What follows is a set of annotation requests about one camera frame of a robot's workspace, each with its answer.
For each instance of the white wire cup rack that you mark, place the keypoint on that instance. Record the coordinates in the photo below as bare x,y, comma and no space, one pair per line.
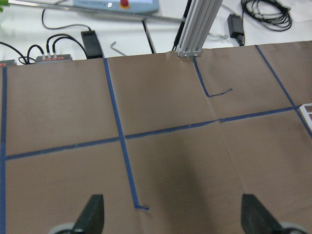
306,112

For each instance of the allen key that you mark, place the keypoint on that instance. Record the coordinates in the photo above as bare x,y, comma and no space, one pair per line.
113,47

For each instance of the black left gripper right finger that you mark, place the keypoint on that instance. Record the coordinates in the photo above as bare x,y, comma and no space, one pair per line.
256,219

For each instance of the black power adapter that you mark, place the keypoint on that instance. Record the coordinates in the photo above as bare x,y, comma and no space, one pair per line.
91,44

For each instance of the aluminium frame post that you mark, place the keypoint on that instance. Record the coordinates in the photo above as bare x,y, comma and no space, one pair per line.
198,23

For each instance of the teach pendant tablet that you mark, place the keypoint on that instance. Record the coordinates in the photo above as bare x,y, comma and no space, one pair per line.
127,6

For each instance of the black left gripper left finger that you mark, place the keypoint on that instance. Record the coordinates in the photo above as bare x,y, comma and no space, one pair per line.
91,219

